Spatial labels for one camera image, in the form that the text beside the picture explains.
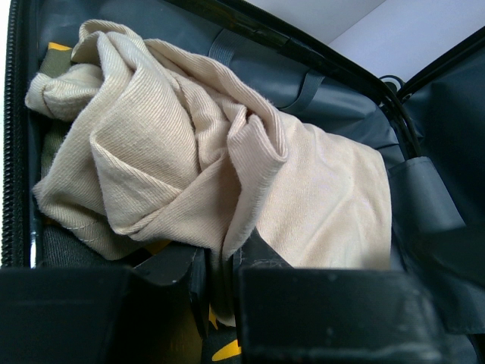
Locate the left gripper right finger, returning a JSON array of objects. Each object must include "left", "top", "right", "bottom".
[{"left": 232, "top": 228, "right": 294, "bottom": 326}]

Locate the beige garment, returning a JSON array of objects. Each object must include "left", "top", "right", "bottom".
[{"left": 24, "top": 19, "right": 393, "bottom": 328}]

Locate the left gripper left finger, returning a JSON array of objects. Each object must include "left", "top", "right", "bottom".
[{"left": 135, "top": 242, "right": 209, "bottom": 339}]

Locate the yellow hard-shell suitcase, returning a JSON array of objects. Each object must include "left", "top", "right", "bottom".
[{"left": 1, "top": 1, "right": 484, "bottom": 363}]

